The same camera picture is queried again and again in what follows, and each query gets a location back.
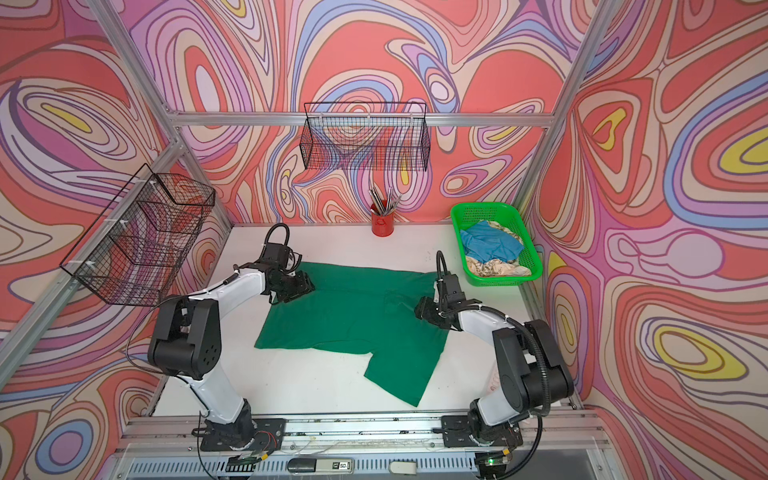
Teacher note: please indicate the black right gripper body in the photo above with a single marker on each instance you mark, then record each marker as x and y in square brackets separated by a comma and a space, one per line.
[432, 312]

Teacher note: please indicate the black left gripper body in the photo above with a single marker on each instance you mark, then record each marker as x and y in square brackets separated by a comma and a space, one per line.
[294, 286]

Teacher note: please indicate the green t shirt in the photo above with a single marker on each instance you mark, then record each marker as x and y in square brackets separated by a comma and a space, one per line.
[364, 310]

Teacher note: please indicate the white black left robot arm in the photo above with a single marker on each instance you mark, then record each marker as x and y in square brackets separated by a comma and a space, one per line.
[187, 340]

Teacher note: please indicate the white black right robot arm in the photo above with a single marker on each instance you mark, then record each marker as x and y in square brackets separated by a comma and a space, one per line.
[533, 374]

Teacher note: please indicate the teal blue t shirt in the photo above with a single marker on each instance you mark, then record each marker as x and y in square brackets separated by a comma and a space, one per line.
[487, 240]

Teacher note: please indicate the green plastic basket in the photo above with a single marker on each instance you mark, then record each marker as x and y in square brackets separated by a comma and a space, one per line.
[464, 215]

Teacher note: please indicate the red utensil cup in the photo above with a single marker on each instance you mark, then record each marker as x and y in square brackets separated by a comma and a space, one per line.
[382, 225]

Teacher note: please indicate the beige patterned t shirt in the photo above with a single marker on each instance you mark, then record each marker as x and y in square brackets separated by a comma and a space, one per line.
[497, 268]

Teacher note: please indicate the metal utensils in cup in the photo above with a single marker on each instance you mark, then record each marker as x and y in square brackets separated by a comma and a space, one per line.
[383, 204]

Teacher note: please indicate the black wire basket left wall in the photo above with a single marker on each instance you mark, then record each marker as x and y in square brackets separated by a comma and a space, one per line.
[137, 255]

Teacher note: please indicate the black wire basket wall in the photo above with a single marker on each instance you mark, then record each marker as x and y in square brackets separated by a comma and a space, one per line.
[370, 136]
[137, 255]

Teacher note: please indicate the black wire basket back wall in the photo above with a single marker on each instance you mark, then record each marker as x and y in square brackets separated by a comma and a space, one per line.
[370, 136]

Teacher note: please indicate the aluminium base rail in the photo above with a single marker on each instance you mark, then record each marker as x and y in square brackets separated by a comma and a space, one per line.
[567, 444]

